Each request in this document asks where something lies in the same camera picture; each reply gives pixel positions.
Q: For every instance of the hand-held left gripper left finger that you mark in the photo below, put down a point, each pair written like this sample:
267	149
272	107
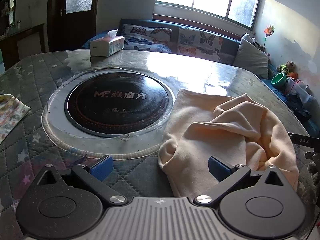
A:
102	168

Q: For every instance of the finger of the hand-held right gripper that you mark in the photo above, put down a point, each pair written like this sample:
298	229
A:
302	140

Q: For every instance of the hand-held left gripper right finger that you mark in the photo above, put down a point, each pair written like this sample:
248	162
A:
218	169

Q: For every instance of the cream long-sleeve garment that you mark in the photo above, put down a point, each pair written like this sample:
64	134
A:
200	135

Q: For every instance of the floral print garment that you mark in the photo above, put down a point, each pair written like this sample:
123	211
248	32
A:
10	115

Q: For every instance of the dark blue clothes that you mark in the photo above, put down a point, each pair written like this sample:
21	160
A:
298	106

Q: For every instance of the person's right hand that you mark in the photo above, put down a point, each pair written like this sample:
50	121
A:
313	166

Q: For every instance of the clear plastic storage box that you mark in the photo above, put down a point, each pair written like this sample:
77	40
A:
297	87

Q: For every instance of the round black induction cooktop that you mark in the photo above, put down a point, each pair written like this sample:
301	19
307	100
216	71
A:
117	110

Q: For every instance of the green plastic bowl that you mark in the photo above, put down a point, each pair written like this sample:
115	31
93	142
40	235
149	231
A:
278	79

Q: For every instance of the plush toy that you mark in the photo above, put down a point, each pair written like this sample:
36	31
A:
287	67

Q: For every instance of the grey pillow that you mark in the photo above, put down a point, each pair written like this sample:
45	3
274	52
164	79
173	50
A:
250	57

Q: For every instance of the colourful pinwheel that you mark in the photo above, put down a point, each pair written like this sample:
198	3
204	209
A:
268	30

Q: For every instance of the white tissue box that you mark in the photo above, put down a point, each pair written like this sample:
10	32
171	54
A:
105	46

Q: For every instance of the butterfly print cushion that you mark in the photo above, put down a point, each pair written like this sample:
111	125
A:
197	43
147	38

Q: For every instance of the dark wooden glazed door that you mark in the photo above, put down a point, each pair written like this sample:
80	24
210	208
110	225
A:
56	30

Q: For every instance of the dark wooden cabinet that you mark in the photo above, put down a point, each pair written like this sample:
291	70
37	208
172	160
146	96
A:
25	42

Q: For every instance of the dark wooden shelf unit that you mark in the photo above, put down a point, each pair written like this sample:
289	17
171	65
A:
7	10

